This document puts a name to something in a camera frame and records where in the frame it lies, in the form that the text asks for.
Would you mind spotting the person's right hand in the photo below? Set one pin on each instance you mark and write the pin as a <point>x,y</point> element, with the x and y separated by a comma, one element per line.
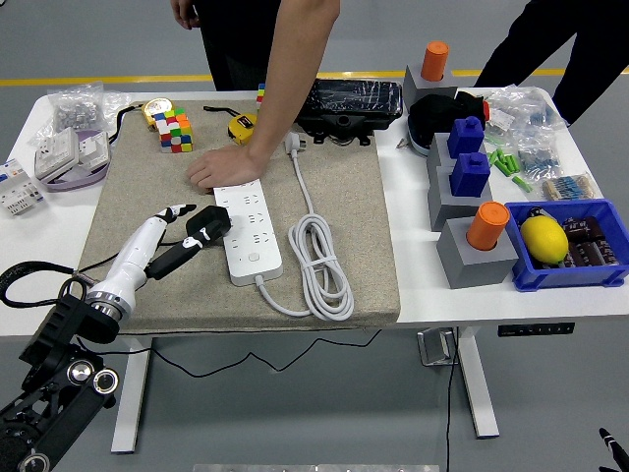
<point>184,11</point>

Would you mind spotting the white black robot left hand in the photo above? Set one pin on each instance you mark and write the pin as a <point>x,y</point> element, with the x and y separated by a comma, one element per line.
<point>130,251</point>

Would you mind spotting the person's left hand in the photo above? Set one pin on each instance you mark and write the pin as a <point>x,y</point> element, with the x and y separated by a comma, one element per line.
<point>231,167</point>

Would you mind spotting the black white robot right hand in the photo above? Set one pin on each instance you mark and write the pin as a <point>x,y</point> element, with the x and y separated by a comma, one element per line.
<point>608,437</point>

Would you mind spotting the white power strip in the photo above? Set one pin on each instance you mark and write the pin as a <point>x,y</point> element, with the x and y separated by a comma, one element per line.
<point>255,236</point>

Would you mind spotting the person's left forearm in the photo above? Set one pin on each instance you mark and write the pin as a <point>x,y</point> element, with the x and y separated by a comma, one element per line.
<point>292,74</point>

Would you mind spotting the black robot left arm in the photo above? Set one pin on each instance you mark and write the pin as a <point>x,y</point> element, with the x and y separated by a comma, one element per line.
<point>59,344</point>

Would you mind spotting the yellow square tape measure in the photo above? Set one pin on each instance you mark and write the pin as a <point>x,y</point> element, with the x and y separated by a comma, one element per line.
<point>241,129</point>

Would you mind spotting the person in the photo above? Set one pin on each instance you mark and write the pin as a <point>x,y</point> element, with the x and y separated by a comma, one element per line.
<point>236,44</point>
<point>589,49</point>

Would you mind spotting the colourful puzzle cube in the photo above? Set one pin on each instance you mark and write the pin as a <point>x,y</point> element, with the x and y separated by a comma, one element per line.
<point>260,93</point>
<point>174,133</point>

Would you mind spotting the yellow round tape measure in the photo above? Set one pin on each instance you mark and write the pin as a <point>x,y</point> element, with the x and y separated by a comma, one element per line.
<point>156,108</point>

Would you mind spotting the clear plastic bag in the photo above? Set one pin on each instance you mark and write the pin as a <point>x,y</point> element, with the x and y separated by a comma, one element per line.
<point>115,105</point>

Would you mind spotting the white circuit breaker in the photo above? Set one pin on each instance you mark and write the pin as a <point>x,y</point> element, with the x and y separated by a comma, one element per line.
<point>19,194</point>

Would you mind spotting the grey-brown mat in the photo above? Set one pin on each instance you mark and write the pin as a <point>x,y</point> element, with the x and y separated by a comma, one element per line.
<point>344,221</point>

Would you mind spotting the black table control panel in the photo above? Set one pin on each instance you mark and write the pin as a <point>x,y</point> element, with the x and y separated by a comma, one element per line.
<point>535,329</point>

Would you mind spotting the white table leg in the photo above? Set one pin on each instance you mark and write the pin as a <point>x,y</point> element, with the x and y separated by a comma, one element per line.
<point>480,393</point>
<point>131,393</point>

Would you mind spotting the black plastic-wrapped case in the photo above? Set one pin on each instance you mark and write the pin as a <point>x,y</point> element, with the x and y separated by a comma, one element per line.
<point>359,98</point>

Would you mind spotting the clear bag of metal nuts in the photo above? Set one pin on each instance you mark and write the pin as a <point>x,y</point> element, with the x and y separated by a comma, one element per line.
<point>74,113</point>

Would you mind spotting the blue plastic bin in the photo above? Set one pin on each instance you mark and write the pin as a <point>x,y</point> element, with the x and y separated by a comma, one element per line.
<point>565,277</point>

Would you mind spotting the small metal clip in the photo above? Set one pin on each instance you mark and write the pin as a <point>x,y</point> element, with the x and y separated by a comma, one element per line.
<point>404,143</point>

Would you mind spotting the dark brown capacitor heap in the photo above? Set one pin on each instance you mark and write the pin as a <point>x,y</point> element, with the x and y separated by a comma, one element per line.
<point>589,246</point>

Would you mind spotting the grey block with round hole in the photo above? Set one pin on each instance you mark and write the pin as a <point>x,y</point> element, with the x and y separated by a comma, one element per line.
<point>417,86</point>
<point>462,265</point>

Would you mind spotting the grey block with square hole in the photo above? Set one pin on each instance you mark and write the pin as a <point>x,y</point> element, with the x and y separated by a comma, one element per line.
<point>442,206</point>
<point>436,152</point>

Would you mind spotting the yellow lemon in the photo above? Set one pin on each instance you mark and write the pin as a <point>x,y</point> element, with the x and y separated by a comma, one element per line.
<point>543,241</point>

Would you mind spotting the black cloth cap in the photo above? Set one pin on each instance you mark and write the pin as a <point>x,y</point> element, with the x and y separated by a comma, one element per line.
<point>437,115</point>

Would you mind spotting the orange cylinder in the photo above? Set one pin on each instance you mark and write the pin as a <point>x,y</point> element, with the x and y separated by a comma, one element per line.
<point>435,61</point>
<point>486,226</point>

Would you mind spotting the blue square peg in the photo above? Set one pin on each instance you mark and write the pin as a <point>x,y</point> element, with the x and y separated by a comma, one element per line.
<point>464,137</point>
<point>469,177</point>

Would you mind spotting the small black white figure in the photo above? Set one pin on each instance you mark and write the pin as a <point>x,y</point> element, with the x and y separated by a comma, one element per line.
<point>535,212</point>

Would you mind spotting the taped resistor strip bundle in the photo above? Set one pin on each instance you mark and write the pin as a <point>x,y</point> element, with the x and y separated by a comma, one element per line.
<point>567,188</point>

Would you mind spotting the small orange red object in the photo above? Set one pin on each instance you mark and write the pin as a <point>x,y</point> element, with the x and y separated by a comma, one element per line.
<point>486,110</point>

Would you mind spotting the clear bag of blue resistors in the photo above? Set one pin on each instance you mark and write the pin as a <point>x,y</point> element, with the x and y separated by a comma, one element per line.
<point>538,159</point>
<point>535,115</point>

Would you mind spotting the white wall switch panel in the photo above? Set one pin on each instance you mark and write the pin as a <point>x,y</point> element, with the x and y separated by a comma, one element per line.
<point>93,147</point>

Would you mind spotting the white wall socket panel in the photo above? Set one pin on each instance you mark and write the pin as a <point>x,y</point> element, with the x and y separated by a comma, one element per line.
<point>56,152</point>

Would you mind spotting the silver metal bracket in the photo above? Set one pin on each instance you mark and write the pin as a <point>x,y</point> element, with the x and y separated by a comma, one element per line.
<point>435,346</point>

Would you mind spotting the green wall anchors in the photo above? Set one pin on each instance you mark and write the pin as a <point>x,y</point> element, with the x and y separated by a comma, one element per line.
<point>522,183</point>
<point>503,162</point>

